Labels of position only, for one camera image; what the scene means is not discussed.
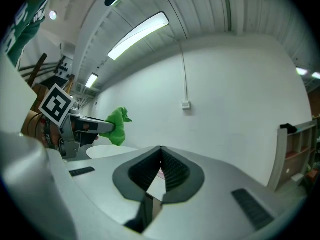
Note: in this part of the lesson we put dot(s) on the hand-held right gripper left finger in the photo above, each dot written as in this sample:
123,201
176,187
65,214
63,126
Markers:
100,184

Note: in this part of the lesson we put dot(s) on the white board with black knobs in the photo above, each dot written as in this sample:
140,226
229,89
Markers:
64,67

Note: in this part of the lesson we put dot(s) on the long ceiling light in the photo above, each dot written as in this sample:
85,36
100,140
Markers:
140,35

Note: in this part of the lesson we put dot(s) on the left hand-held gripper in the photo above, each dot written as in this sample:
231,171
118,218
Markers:
56,105

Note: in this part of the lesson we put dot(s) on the ceiling light panel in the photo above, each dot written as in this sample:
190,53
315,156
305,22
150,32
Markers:
316,75
301,71

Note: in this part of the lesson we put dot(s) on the short ceiling light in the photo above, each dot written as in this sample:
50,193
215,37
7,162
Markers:
91,80

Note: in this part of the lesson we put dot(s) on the white wall socket box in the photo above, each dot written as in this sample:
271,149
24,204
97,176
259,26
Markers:
186,104

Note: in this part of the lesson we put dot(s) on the white cubby shelf unit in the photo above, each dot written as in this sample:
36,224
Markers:
282,159

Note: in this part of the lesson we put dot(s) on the black wristband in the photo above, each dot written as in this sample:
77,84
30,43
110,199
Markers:
48,134

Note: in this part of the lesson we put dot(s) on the white wall conduit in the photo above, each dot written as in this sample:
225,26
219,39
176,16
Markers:
184,71

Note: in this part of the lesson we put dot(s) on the black cloth bundle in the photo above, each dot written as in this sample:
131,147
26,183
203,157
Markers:
288,128

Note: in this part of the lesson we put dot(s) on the green wiping cloth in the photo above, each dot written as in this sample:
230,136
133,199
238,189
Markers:
117,126

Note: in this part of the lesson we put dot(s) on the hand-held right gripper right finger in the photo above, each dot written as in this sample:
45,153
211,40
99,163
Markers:
220,184

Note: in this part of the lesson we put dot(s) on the round ceiling lamp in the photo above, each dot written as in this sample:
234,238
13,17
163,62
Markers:
53,15

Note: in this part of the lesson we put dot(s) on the person's left forearm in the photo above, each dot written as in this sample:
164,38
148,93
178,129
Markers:
31,124

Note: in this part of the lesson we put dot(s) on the person's green shirt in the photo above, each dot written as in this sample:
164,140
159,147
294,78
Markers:
22,26

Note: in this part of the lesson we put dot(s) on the white curved table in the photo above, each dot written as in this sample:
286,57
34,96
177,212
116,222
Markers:
105,152

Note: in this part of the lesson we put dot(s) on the white gripper-mounted camera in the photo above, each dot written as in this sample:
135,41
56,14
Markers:
75,108

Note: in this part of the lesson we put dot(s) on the dark staircase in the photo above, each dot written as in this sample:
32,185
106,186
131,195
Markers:
53,82

